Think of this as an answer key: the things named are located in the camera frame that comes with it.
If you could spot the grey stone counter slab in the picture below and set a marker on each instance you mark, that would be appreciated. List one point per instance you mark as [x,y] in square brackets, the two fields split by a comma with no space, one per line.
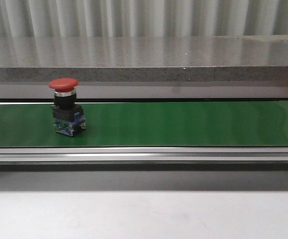
[193,67]

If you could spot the green conveyor belt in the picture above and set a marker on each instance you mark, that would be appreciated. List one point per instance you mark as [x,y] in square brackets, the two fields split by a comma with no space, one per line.
[152,124]

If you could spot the white pleated curtain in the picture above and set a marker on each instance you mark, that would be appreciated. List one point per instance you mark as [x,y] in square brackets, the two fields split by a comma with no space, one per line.
[115,18]

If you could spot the aluminium conveyor front rail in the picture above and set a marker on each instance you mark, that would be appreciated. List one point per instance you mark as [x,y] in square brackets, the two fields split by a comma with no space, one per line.
[144,158]

